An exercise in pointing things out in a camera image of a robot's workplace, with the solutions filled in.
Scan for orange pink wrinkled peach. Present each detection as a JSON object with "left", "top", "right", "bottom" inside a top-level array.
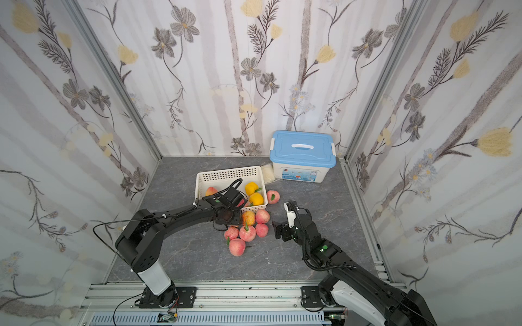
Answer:
[{"left": 205, "top": 187, "right": 218, "bottom": 196}]

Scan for yellow peach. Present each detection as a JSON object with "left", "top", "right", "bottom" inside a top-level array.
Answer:
[
  {"left": 249, "top": 192, "right": 265, "bottom": 206},
  {"left": 245, "top": 182, "right": 260, "bottom": 196}
]

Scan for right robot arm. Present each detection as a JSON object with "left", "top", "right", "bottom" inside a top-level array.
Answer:
[{"left": 272, "top": 215, "right": 436, "bottom": 325}]

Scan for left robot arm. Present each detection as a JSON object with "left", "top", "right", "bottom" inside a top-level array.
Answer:
[{"left": 116, "top": 193, "right": 246, "bottom": 297}]

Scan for white perforated plastic basket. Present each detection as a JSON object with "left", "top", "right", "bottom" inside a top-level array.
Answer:
[{"left": 194, "top": 166, "right": 268, "bottom": 211}]

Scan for orange wrinkled peach right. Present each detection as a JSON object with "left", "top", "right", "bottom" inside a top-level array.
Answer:
[{"left": 241, "top": 211, "right": 256, "bottom": 225}]

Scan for pink peach with leaf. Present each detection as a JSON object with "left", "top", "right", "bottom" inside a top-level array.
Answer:
[{"left": 239, "top": 225, "right": 256, "bottom": 242}]

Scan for pink peach upper row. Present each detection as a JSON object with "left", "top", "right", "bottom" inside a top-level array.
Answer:
[{"left": 255, "top": 209, "right": 271, "bottom": 224}]

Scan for clear bag of white material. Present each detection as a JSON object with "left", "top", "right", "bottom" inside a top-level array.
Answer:
[{"left": 261, "top": 164, "right": 277, "bottom": 184}]

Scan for blue lidded storage box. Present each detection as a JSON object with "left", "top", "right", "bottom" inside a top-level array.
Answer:
[{"left": 269, "top": 130, "right": 337, "bottom": 183}]

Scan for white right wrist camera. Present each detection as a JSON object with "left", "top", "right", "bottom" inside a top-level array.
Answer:
[{"left": 284, "top": 201, "right": 296, "bottom": 228}]

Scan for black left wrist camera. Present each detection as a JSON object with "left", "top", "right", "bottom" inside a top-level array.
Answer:
[{"left": 214, "top": 187, "right": 245, "bottom": 209}]

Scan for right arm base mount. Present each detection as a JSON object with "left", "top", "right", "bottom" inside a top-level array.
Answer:
[{"left": 300, "top": 285, "right": 333, "bottom": 311}]

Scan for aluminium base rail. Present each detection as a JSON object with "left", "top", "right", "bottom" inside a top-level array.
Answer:
[{"left": 77, "top": 280, "right": 372, "bottom": 325}]

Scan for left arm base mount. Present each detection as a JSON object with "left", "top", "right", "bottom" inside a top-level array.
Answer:
[{"left": 135, "top": 285, "right": 198, "bottom": 308}]

